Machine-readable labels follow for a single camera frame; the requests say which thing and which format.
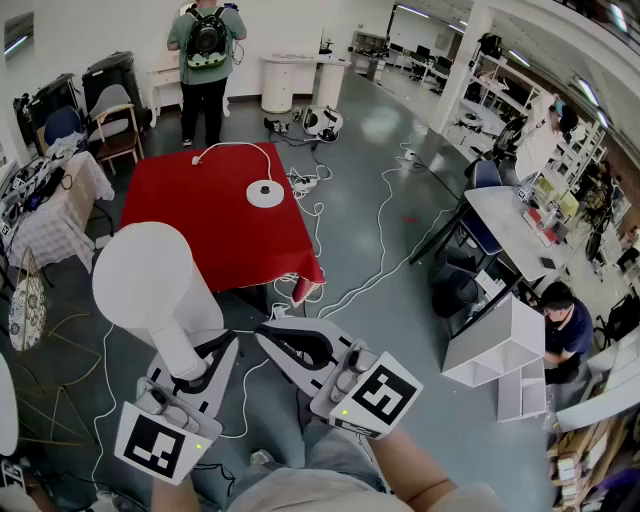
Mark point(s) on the white metal shelving rack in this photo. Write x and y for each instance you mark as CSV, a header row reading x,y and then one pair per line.
x,y
492,87

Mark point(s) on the white cube shelf unit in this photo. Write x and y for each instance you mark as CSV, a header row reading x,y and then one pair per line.
x,y
492,340

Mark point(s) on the person's right forearm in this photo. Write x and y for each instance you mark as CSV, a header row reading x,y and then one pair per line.
x,y
410,470

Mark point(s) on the checkered cloth covered table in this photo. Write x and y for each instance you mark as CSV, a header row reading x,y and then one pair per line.
x,y
55,220

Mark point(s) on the white dressing table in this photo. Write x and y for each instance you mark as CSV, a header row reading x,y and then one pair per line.
x,y
165,80

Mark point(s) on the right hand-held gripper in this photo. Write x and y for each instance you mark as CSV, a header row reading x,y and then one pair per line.
x,y
380,400

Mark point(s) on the person's white shirt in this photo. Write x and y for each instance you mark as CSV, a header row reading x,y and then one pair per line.
x,y
310,492

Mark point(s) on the blue padded chair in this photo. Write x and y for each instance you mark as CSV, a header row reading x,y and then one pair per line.
x,y
60,125

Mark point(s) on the white curved desk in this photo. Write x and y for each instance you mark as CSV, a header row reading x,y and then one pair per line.
x,y
280,85

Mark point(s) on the red cloth covered table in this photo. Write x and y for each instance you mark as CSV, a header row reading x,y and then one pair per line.
x,y
200,225

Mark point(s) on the white round kettle base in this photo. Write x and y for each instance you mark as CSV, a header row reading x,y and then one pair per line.
x,y
265,195

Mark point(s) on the patterned fabric bag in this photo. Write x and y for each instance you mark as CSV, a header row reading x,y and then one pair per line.
x,y
27,310

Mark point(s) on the white electric kettle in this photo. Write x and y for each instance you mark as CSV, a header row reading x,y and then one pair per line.
x,y
145,270

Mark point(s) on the black suitcase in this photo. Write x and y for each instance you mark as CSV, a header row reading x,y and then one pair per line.
x,y
112,72
52,95

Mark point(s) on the person's blue jeans legs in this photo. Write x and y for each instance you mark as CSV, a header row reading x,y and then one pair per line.
x,y
320,450

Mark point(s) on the person's left forearm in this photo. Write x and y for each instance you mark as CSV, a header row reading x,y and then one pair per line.
x,y
175,497

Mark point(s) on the wooden chair gray cushion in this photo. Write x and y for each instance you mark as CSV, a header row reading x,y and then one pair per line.
x,y
112,107

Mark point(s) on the black round stool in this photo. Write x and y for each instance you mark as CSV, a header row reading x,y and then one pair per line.
x,y
455,295

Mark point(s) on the white rectangular table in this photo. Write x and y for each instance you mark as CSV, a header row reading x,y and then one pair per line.
x,y
505,225

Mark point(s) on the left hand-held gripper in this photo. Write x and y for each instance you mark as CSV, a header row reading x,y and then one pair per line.
x,y
150,445

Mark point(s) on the white power strip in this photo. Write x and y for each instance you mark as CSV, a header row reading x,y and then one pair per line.
x,y
305,184

